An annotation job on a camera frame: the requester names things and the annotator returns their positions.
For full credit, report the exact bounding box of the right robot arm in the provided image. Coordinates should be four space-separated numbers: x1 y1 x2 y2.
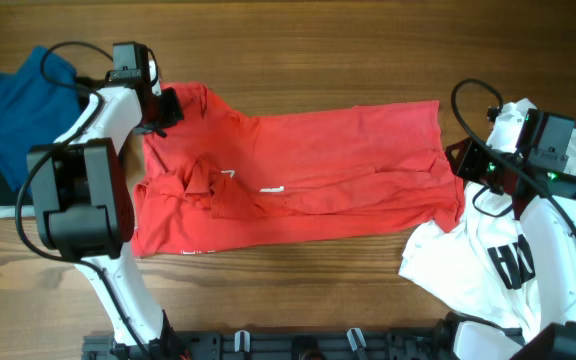
446 138 576 359

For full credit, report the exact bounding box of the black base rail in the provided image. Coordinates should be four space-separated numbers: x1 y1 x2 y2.
81 327 527 360

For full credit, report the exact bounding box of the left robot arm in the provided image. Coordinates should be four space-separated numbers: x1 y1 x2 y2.
22 84 188 359

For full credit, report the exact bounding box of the red printed t-shirt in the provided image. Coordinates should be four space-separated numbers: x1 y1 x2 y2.
131 83 464 257

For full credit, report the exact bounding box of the white t-shirt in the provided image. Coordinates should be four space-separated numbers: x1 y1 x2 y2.
399 98 576 342

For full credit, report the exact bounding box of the blue folded shirt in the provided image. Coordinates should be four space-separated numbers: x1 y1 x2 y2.
0 46 81 191

